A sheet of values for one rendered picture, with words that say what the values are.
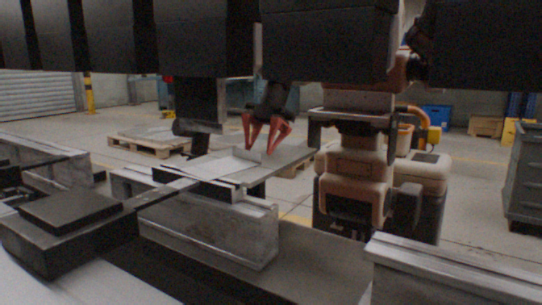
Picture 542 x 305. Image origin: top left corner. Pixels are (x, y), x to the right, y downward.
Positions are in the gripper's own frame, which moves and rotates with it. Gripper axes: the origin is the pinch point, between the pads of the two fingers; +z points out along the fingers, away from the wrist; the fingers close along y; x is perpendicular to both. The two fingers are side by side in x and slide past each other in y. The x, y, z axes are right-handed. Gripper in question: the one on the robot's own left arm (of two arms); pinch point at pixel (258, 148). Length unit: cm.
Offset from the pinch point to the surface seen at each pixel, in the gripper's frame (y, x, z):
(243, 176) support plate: 6.0, -11.1, 7.7
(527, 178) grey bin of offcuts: 73, 216, -59
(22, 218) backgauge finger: -3.4, -38.9, 21.5
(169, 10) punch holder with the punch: -1.7, -31.5, -11.6
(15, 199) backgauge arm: -57, -15, 28
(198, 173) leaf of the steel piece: -1.6, -14.2, 9.4
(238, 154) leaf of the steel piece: -1.6, -4.3, 2.9
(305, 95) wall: -299, 569, -255
